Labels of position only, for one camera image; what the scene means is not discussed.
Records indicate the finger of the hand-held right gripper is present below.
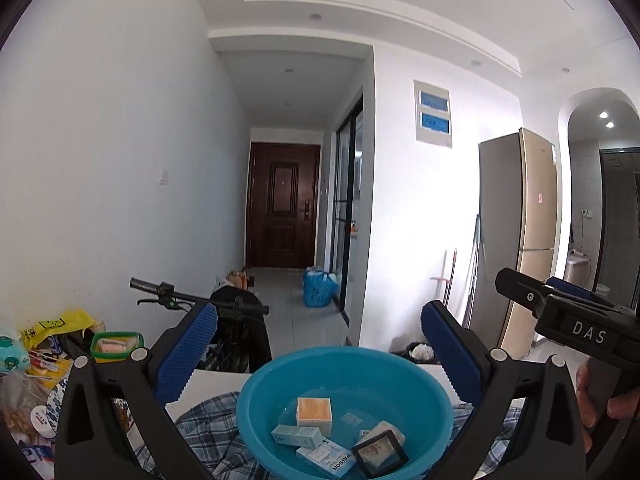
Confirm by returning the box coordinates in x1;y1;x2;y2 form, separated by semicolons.
494;267;556;318
545;276;633;313

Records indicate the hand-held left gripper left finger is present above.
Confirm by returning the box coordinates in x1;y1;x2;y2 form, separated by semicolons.
54;302;219;480

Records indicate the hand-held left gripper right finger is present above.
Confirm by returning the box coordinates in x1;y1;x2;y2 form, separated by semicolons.
420;301;587;480

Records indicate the beige tissue pack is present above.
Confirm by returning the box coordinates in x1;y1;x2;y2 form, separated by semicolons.
365;420;407;446

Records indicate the blue plastic basin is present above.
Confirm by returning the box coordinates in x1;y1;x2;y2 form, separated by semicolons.
236;347;455;480

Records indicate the pale teal small box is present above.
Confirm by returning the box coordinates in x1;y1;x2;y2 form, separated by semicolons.
271;424;324;450

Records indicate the black framed display case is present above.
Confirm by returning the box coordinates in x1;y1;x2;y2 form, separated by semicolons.
351;431;409;479

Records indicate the small beige carton box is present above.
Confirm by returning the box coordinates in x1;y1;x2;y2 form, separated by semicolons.
296;396;334;433

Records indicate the blue white carton box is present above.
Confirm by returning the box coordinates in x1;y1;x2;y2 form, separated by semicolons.
296;437;358;480

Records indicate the person's right hand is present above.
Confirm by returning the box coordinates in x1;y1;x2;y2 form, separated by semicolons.
574;362;640;455

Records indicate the white sink cabinet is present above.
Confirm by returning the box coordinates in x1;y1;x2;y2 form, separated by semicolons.
564;255;591;291

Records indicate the black trash bin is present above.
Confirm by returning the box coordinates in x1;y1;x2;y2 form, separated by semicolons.
404;341;441;365

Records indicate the gold grey refrigerator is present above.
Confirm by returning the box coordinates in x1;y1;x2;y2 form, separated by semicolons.
465;127;558;361

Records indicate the black bag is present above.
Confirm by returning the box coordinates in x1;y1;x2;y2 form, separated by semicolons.
207;285;273;373

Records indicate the blue plaid cloth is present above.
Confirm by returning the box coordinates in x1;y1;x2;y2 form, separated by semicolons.
115;391;526;480

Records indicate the yellow container green lid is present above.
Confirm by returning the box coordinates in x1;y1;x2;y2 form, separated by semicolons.
90;331;146;364

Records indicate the dark glass bathroom door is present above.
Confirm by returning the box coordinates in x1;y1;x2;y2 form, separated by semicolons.
597;147;640;311

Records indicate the yellow plastic bag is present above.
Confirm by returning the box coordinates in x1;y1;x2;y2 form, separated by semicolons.
19;308;106;351

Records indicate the blue patterned white bowl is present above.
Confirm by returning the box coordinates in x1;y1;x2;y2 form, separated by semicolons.
45;377;133;436

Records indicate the blue mesh basket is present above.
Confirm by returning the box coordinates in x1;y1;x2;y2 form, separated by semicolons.
303;266;338;308

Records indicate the dark brown entrance door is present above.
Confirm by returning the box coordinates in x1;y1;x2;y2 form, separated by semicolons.
245;142;321;269

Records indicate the clear bag of nuts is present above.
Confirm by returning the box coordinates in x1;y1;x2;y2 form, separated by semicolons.
0;372;51;441

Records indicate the green white plastic bag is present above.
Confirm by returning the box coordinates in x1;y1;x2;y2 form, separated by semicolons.
0;335;31;375

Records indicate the white electrical panel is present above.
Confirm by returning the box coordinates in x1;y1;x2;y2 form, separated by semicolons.
413;80;453;148

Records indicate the black framed glass sliding door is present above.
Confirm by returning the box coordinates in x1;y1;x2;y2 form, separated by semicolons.
332;95;363;306

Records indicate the black scooter handlebar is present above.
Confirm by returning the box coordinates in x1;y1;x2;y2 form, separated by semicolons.
130;276;271;321

